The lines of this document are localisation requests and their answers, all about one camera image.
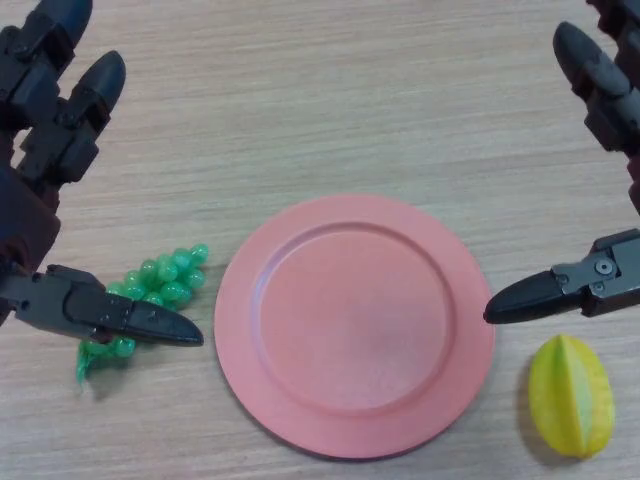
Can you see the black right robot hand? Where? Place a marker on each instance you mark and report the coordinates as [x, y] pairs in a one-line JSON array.
[[607, 100]]

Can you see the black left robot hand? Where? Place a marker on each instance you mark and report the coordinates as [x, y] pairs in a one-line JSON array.
[[45, 150]]

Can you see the green grapes bunch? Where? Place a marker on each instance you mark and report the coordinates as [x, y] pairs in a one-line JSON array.
[[172, 280]]

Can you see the pink round plate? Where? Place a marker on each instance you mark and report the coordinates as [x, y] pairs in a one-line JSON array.
[[355, 327]]

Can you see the yellow green starfruit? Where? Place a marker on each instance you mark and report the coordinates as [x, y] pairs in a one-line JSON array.
[[571, 397]]

